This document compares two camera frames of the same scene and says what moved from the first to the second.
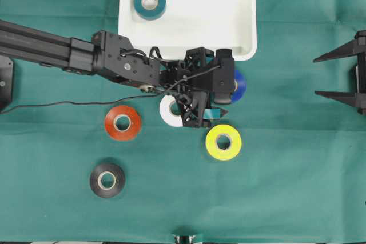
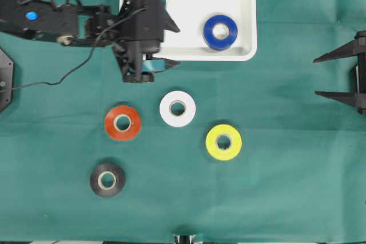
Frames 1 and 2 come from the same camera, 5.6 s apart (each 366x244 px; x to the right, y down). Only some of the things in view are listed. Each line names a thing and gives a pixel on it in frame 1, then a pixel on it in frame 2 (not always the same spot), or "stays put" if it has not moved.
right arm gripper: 358,47 stays put
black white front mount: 184,239 stays put
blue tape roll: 240,86 -> 223,44
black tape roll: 118,184 stays put
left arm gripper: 191,82 -> 136,33
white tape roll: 168,118 stays put
